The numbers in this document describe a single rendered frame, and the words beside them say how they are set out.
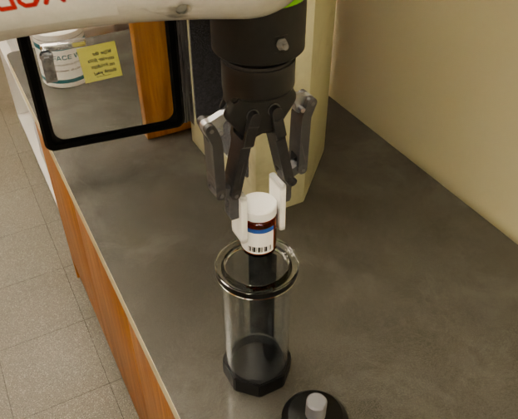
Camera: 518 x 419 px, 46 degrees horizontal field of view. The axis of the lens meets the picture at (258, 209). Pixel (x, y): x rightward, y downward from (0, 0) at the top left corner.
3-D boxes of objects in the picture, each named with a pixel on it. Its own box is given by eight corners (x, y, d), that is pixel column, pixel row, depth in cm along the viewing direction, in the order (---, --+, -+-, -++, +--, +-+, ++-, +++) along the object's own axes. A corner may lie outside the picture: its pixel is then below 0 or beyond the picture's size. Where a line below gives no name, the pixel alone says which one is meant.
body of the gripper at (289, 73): (277, 28, 64) (275, 105, 70) (203, 45, 61) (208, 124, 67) (314, 56, 59) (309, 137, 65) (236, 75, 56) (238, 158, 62)
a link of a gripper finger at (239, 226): (247, 197, 69) (241, 199, 68) (248, 243, 73) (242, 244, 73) (235, 183, 71) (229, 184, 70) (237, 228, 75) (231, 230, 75)
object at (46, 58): (58, 82, 118) (51, 55, 115) (46, 84, 118) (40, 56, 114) (56, 78, 120) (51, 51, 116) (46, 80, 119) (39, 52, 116)
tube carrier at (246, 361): (271, 326, 97) (273, 224, 84) (306, 376, 90) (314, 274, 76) (209, 351, 93) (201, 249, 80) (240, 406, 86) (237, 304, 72)
